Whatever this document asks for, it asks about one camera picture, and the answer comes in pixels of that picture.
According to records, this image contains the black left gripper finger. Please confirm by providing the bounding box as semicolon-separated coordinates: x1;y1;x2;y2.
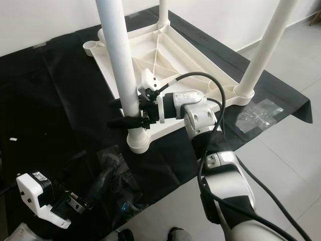
99;163;124;199

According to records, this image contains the clear plastic wrap sheet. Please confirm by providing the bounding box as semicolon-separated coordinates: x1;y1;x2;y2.
236;98;284;134
93;146;148;211

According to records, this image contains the robot left leg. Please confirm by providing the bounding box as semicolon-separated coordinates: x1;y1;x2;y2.
115;228;135;241

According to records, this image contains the robot leg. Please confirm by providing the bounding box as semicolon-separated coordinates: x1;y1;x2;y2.
115;228;135;241
168;227;194;241

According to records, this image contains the white plastic table top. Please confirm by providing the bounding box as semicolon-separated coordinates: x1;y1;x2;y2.
83;23;256;139

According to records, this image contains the black tablecloth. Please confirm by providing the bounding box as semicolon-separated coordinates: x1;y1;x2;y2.
0;5;312;241

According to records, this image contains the robot right leg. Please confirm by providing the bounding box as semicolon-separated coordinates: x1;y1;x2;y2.
168;227;194;241

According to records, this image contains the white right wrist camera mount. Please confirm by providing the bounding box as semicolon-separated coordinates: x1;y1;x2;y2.
138;68;166;124

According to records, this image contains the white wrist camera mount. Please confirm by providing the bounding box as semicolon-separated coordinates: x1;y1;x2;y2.
138;68;166;124
17;172;72;230

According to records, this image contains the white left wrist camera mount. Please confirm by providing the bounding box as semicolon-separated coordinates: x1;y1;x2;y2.
17;172;72;230

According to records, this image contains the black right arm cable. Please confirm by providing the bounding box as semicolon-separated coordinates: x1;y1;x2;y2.
158;72;226;151

